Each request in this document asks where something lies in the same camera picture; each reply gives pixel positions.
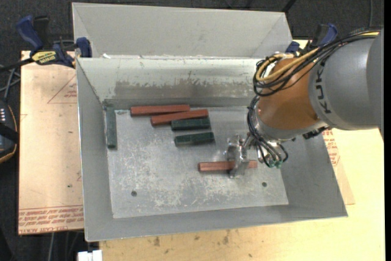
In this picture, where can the red-brown block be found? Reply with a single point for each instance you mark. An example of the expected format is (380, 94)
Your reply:
(180, 117)
(159, 110)
(214, 167)

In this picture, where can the brown cardboard board, red print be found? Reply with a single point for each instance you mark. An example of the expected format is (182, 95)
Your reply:
(46, 146)

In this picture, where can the dark green flat block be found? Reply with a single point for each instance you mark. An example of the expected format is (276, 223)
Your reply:
(111, 128)
(191, 124)
(194, 138)

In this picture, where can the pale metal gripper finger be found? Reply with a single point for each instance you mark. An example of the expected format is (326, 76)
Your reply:
(234, 171)
(244, 165)

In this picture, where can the grey metal bin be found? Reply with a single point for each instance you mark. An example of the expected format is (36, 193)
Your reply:
(171, 186)

